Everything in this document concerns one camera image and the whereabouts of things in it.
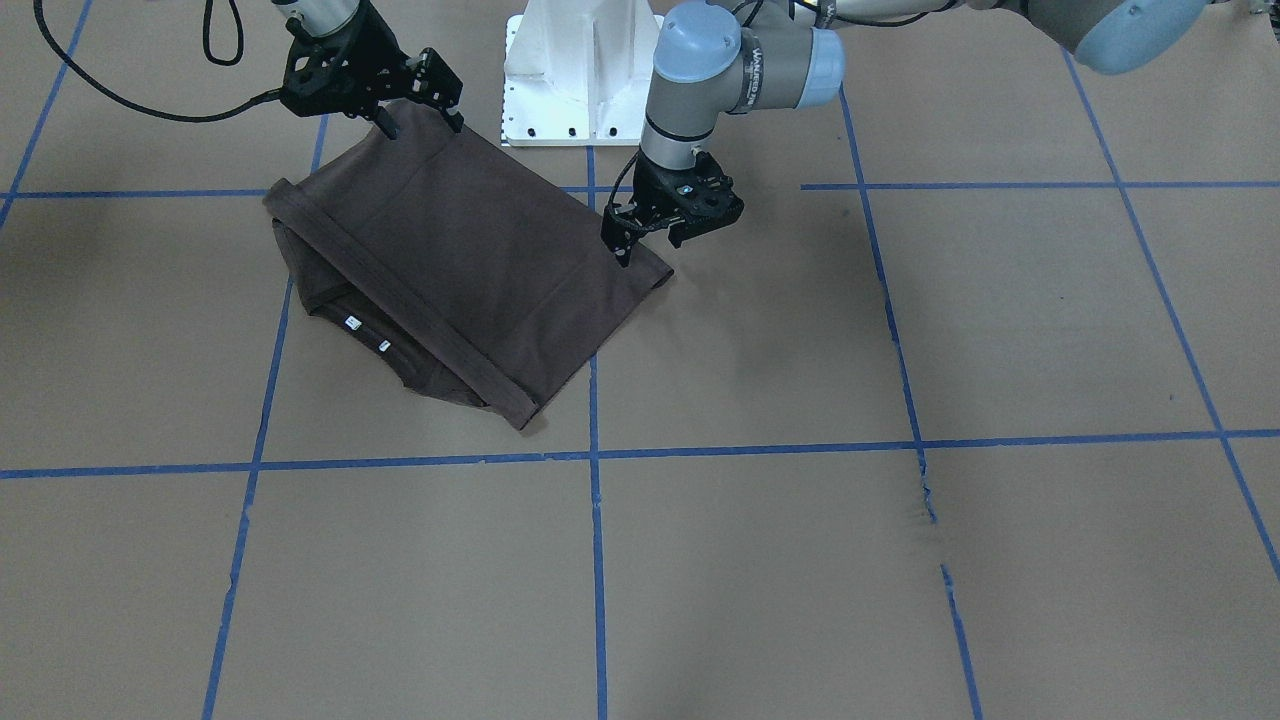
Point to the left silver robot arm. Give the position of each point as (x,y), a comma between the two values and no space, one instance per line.
(715,58)

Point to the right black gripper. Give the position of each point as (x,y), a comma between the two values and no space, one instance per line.
(372,52)

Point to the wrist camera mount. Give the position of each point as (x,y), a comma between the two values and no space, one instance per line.
(323,79)
(707,191)

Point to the white pedestal column base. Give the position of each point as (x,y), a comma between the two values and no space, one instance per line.
(577,73)

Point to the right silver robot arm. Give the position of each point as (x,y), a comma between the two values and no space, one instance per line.
(345,59)

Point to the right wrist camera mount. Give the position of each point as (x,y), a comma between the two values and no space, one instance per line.
(323,79)

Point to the brown t-shirt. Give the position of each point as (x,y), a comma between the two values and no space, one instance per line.
(475,280)

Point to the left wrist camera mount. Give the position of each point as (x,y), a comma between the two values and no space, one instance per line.
(707,191)

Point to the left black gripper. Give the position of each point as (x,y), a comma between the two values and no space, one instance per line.
(655,181)

